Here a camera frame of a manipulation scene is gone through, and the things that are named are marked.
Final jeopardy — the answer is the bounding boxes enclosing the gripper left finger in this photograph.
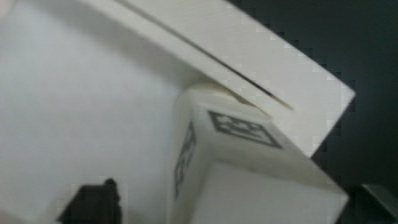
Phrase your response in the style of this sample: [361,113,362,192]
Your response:
[57,178,123,224]

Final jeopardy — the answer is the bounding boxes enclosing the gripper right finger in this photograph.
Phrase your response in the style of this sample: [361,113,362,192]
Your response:
[362,184,398,224]

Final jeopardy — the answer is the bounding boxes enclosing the white leg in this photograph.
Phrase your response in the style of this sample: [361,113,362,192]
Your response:
[167,83,348,224]

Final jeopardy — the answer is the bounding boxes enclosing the white square tabletop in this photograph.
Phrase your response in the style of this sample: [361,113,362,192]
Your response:
[0,0,206,224]

